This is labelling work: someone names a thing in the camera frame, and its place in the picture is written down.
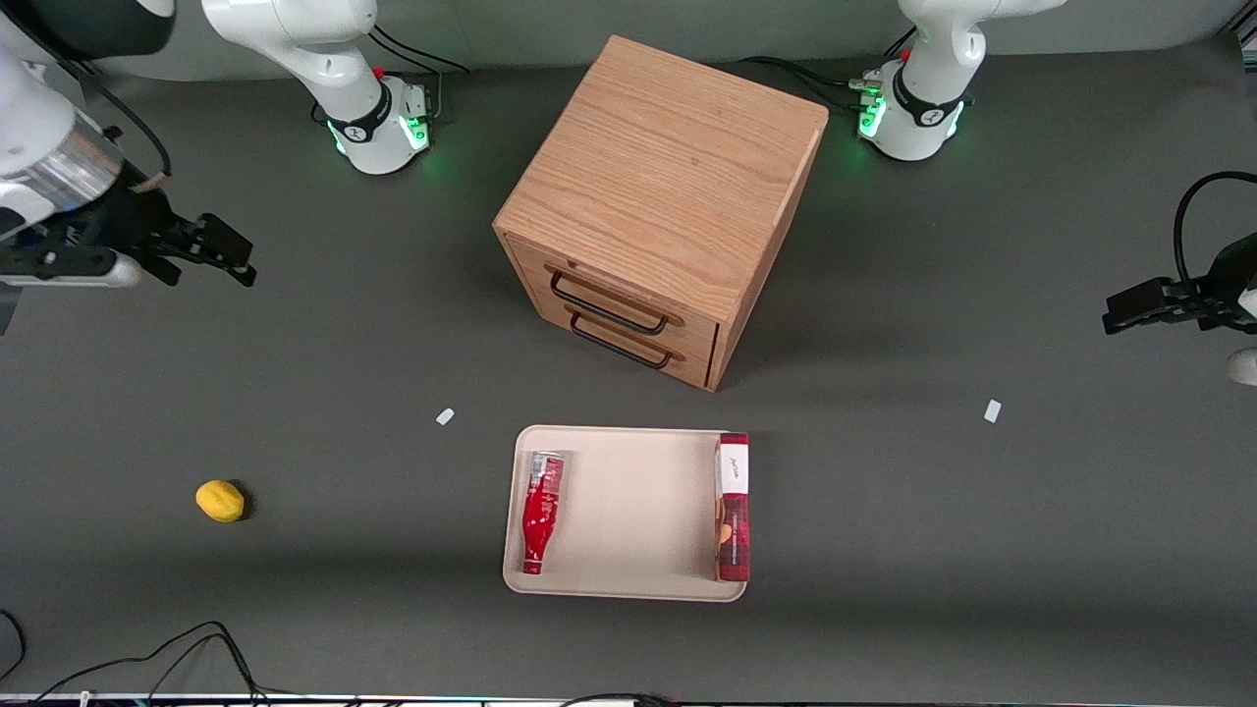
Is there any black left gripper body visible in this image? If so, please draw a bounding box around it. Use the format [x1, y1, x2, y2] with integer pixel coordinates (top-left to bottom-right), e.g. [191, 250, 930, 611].
[1188, 234, 1257, 335]

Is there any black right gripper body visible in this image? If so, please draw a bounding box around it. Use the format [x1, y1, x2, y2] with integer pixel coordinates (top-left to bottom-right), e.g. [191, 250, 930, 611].
[0, 172, 197, 286]

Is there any red coke bottle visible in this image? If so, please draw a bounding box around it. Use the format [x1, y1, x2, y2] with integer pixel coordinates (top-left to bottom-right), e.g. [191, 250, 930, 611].
[521, 451, 566, 575]

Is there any beige plastic tray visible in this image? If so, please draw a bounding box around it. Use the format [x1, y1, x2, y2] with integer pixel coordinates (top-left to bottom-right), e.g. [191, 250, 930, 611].
[502, 424, 749, 603]

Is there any yellow lemon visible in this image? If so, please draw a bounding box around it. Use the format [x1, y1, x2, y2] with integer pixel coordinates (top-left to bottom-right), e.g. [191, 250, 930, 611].
[195, 479, 246, 523]

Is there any wooden drawer front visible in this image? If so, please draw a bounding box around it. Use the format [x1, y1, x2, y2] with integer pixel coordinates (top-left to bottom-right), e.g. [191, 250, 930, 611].
[525, 285, 716, 386]
[506, 239, 723, 362]

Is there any wooden drawer cabinet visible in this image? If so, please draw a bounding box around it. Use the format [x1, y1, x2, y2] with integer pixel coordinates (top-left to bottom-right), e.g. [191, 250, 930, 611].
[493, 35, 830, 393]

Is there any red cookie box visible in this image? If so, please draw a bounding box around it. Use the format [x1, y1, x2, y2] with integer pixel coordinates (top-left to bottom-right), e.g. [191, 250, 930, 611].
[714, 432, 751, 582]

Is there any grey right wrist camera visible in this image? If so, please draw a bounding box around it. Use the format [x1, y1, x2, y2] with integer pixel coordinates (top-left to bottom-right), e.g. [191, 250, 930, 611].
[0, 257, 143, 290]

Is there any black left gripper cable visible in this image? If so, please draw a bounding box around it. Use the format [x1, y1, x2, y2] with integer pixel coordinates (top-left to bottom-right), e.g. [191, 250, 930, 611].
[1174, 171, 1257, 288]

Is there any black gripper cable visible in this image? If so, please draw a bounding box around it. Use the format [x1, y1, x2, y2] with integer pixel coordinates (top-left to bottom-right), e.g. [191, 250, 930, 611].
[1174, 171, 1257, 288]
[34, 54, 173, 192]

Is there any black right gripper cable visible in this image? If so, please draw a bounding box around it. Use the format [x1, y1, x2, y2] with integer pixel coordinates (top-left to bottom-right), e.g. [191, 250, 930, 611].
[34, 54, 173, 192]

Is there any black right arm base cable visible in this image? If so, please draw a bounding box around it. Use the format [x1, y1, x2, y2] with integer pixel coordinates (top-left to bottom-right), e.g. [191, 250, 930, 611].
[312, 20, 469, 126]

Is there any black arm base cable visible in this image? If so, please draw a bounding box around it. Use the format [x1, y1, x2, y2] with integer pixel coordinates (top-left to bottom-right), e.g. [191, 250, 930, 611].
[312, 20, 469, 126]
[738, 27, 919, 111]

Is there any black metal drawer handle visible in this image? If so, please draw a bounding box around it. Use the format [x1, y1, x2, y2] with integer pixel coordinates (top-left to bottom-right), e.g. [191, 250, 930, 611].
[550, 270, 671, 336]
[570, 312, 675, 371]

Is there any long black floor cable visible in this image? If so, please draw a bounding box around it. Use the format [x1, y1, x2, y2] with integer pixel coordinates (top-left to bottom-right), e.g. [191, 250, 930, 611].
[29, 621, 268, 707]
[147, 633, 258, 707]

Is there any black looped floor cable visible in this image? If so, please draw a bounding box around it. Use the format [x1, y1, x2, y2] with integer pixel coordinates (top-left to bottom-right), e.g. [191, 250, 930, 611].
[0, 609, 26, 683]

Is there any black left arm base cable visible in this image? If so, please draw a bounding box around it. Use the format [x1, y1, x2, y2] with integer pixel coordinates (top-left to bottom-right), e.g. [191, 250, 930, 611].
[738, 27, 919, 111]

